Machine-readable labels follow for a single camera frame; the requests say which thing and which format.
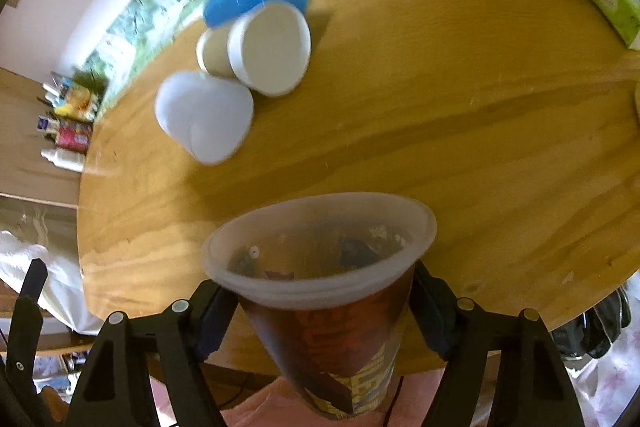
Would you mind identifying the brown cup with clear lid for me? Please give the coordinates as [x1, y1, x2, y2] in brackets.
[203, 192, 437, 419]

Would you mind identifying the white plastic cup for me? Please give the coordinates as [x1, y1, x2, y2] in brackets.
[154, 72, 254, 165]

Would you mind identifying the tan paper cup white lid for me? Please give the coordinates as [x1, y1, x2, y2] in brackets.
[195, 1, 311, 98]

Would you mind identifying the white cloth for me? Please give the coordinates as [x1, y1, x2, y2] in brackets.
[0, 229, 104, 337]

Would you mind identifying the white spray bottle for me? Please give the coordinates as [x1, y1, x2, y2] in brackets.
[40, 148, 86, 173]

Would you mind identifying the red pen holder can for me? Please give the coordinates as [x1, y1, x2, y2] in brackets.
[37, 116, 92, 154]

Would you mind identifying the yellow pen holder can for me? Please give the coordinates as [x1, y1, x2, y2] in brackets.
[42, 75, 99, 124]

